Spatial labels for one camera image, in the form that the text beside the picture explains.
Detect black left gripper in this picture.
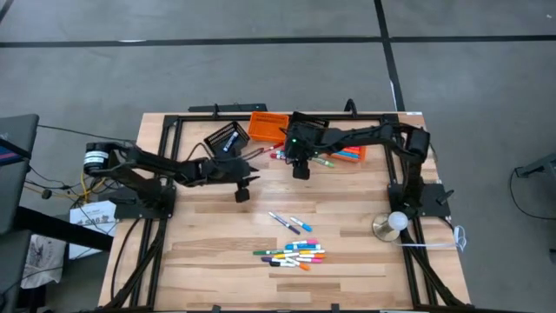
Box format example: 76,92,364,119
202,156,261,203

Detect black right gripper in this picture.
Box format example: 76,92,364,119
284,123,327,181

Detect purple fine whiteboard marker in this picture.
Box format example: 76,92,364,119
267,210,301,236

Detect blue cap white marker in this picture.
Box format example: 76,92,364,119
289,216,313,233

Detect orange slotted plastic basket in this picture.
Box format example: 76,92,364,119
328,145,368,164
248,110,290,143

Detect black slotted plastic basket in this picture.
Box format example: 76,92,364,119
202,120,252,160
288,110,330,131

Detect black power strip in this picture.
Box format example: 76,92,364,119
189,103,268,113

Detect purple cap white marker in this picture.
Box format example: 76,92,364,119
261,255,297,267

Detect white bulb brass base lamp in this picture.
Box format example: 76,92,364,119
372,210,410,243

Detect white printed paper sheet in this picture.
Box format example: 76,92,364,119
69,200,118,260

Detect black beam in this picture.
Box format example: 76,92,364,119
17,206,114,252

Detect white crumpled cloth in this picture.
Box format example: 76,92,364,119
21,234,67,290

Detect dark grey office chair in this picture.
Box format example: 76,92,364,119
0,113,40,313

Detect grey stand leg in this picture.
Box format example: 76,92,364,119
514,151,556,179

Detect black metal table frame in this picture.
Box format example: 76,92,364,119
106,112,466,313

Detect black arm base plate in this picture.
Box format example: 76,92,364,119
388,183,452,218
113,184,177,221

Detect white lamp cable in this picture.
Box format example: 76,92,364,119
397,224,468,253

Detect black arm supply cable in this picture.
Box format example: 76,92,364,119
110,216,144,305

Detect yellow floor cable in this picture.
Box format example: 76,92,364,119
80,171,108,203

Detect thin black floor cable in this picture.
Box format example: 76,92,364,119
37,124,136,143

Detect black cable with plug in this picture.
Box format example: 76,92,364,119
23,167,88,205

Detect black looped floor cable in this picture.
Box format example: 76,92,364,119
509,167,556,221

